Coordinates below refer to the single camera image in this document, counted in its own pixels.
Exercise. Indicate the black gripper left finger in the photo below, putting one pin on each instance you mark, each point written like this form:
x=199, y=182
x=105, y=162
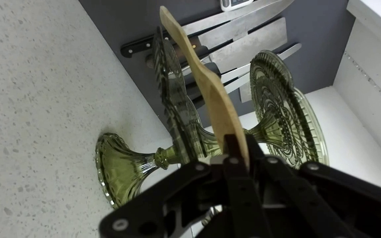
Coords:
x=191, y=193

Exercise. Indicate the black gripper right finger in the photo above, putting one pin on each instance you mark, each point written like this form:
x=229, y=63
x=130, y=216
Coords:
x=314, y=193

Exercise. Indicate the wooden spatula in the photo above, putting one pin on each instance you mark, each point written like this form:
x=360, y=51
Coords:
x=217, y=97

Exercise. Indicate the green glass tiered stand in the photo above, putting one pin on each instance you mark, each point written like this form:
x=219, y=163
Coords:
x=182, y=119

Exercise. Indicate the narrow blade knife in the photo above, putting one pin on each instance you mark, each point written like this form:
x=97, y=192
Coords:
x=265, y=61

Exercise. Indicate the white kitchen timer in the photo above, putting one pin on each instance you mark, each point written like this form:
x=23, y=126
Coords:
x=236, y=3

